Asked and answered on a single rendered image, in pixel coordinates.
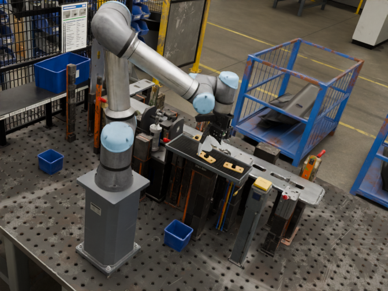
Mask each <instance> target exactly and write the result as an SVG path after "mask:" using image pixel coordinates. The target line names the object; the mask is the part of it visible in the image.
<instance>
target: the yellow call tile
mask: <svg viewBox="0 0 388 291"><path fill-rule="evenodd" d="M271 184H272V182H269V181H267V180H265V179H264V178H261V177H258V179H257V180H256V181H255V182H254V183H253V185H254V186H256V187H258V188H260V189H262V190H264V191H267V190H268V189H269V187H270V186H271Z"/></svg>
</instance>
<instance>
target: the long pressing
mask: <svg viewBox="0 0 388 291"><path fill-rule="evenodd" d="M130 105H131V106H132V107H133V108H134V109H135V111H136V110H138V111H140V112H141V113H142V114H143V112H144V111H145V109H146V108H149V107H150V106H149V105H147V104H144V103H142V102H140V101H138V100H136V99H133V98H131V97H130ZM159 118H160V119H162V120H166V119H167V117H165V116H164V117H159ZM183 132H185V133H187V134H189V135H192V136H196V135H201V136H202V134H203V132H201V131H199V130H196V129H194V128H191V127H190V126H188V125H185V124H184V127H183ZM210 137H212V136H210ZM210 144H211V145H213V146H216V148H218V149H222V150H226V149H227V150H230V152H231V156H232V157H235V156H237V155H238V154H239V153H242V154H244V155H246V156H248V157H251V158H253V162H252V165H256V166H259V167H261V168H263V169H265V170H266V171H261V170H259V169H256V168H254V167H253V169H252V171H251V172H250V173H249V177H251V178H253V179H254V180H257V179H258V177H261V178H264V179H265V180H267V181H269V182H272V184H271V186H272V188H274V189H276V190H278V191H280V192H283V191H284V190H285V188H286V187H287V186H291V187H292V188H294V189H297V190H299V191H300V192H301V194H300V196H299V199H298V200H299V201H301V202H303V203H305V204H307V205H309V206H313V207H316V206H318V205H319V203H320V201H321V199H322V197H323V195H324V194H325V190H324V189H323V188H322V187H321V186H320V185H317V184H315V183H313V182H310V181H308V180H306V179H304V178H302V177H300V176H297V175H295V174H293V173H291V172H289V171H287V170H284V169H282V168H280V167H278V166H276V165H273V164H271V163H269V162H266V161H264V160H262V159H260V158H258V157H256V156H253V155H251V154H249V153H247V152H245V151H242V150H240V149H238V148H236V147H233V146H232V145H229V144H227V143H225V142H222V145H219V143H218V141H216V139H215V138H214V137H212V141H211V143H210ZM271 173H274V174H276V175H278V176H280V177H282V178H284V179H286V178H287V177H290V181H289V182H286V181H285V180H283V181H282V180H280V179H278V178H276V177H273V176H271V175H270V174H271ZM290 182H293V183H295V184H297V185H300V186H302V187H303V188H304V189H299V188H297V187H295V186H293V185H290Z"/></svg>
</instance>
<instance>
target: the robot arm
mask: <svg viewBox="0 0 388 291"><path fill-rule="evenodd" d="M131 22H132V18H131V15H130V11H129V9H128V8H127V7H126V6H125V5H124V4H123V3H121V2H118V1H108V2H106V3H104V4H102V5H101V6H100V7H99V9H98V11H97V12H96V14H95V15H94V17H93V19H92V22H91V30H92V33H93V36H94V37H95V39H96V40H97V41H98V44H99V45H100V46H101V47H103V56H104V63H105V76H106V88H107V100H108V107H107V108H106V109H105V119H106V126H105V127H104V128H103V130H102V133H101V137H100V139H101V147H100V164H99V166H98V168H97V170H96V172H95V179H94V180H95V184H96V185H97V186H98V187H99V188H100V189H102V190H104V191H108V192H122V191H125V190H127V189H129V188H130V187H131V186H132V184H133V178H134V177H133V173H132V168H131V165H130V163H131V157H132V147H133V140H134V136H135V130H136V126H137V120H136V116H135V109H134V108H133V107H132V106H131V105H130V90H129V71H128V61H130V62H131V63H133V64H135V65H136V66H137V67H139V68H140V69H142V70H143V71H145V72H146V73H148V74H149V75H150V76H152V77H153V78H155V79H157V80H158V81H159V82H161V83H162V84H164V85H165V86H167V87H168V88H170V89H171V90H172V91H174V92H175V93H177V94H178V95H179V96H181V97H183V98H184V99H186V100H187V101H188V102H190V103H191V104H193V107H194V109H195V110H196V111H197V112H198V113H199V114H198V115H196V116H195V120H196V122H203V121H210V123H209V124H208V125H207V128H206V129H205V131H204V132H203V134H202V137H201V139H200V143H199V148H198V154H197V155H198V156H199V155H200V154H201V152H202V150H204V151H208V152H210V151H211V150H212V146H211V144H210V143H211V141H212V137H214V138H215V139H216V141H218V143H219V144H220V145H222V141H226V142H229V139H228V138H231V136H232V131H233V128H234V127H233V126H231V125H230V122H231V119H233V118H234V115H233V114H231V113H230V112H231V111H232V107H233V102H234V98H235V95H236V91H237V88H238V80H239V77H238V76H237V75H236V74H235V73H233V72H228V71H226V72H225V71H224V72H221V74H220V75H219V77H218V76H217V77H216V76H208V75H204V74H198V73H197V74H196V73H190V74H186V73H185V72H184V71H182V70H181V69H180V68H178V67H177V66H175V65H174V64H173V63H171V62H170V61H168V60H167V59H166V58H164V57H163V56H161V55H160V54H159V53H157V52H156V51H155V50H153V49H152V48H150V47H149V46H147V45H146V44H145V43H143V42H142V41H141V40H139V39H138V37H137V34H136V33H135V32H133V31H132V30H131V29H130V24H131ZM214 96H215V97H214ZM211 111H212V113H209V112H211ZM231 130H232V131H231ZM230 131H231V134H230ZM209 135H211V136H212V137H210V136H209Z"/></svg>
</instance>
